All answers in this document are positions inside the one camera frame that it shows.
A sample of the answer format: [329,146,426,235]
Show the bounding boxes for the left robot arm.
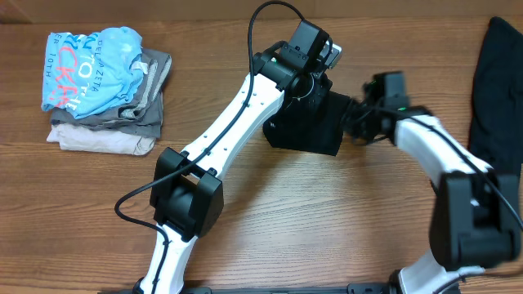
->
[132,42,297,294]

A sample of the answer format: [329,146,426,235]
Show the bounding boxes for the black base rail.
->
[97,281,463,294]

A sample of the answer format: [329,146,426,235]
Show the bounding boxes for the black t-shirt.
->
[262,91,355,156]

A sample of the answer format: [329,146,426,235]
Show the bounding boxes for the light blue printed t-shirt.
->
[41,26,148,119]

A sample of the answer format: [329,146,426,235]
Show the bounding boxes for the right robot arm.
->
[342,101,522,294]

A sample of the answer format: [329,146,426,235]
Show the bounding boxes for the grey folded shirt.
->
[50,48,172,138]

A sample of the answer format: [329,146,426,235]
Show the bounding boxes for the beige folded shirt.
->
[47,123,156,156]

